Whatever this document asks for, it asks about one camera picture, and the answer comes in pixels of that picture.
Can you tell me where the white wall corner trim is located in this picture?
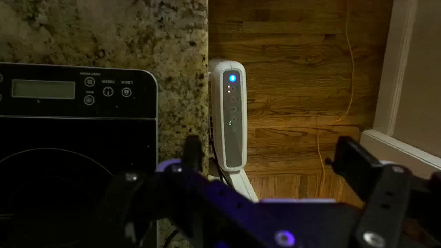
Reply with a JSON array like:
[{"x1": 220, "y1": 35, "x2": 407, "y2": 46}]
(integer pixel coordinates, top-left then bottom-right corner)
[{"x1": 359, "y1": 0, "x2": 441, "y2": 177}]

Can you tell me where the thin orange floor cable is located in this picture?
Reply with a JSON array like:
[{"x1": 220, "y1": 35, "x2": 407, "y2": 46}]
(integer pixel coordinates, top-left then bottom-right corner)
[{"x1": 314, "y1": 0, "x2": 356, "y2": 197}]

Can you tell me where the white tower device with light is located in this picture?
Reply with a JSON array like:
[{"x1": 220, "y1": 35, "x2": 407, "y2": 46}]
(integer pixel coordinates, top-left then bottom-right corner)
[{"x1": 208, "y1": 57, "x2": 260, "y2": 203}]

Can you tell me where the black cord of white device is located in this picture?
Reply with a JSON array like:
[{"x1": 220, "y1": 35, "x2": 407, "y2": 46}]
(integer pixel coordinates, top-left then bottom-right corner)
[{"x1": 208, "y1": 132, "x2": 231, "y2": 187}]

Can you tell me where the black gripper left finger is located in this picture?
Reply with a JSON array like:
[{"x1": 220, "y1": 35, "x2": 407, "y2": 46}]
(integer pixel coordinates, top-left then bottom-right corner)
[{"x1": 181, "y1": 133, "x2": 205, "y2": 177}]

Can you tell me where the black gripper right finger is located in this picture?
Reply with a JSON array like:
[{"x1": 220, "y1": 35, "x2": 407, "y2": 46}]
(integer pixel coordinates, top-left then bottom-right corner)
[{"x1": 323, "y1": 135, "x2": 412, "y2": 248}]

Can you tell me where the black induction cooktop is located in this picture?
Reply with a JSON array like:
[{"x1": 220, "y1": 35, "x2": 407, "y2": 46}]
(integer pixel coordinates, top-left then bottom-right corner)
[{"x1": 0, "y1": 62, "x2": 159, "y2": 248}]

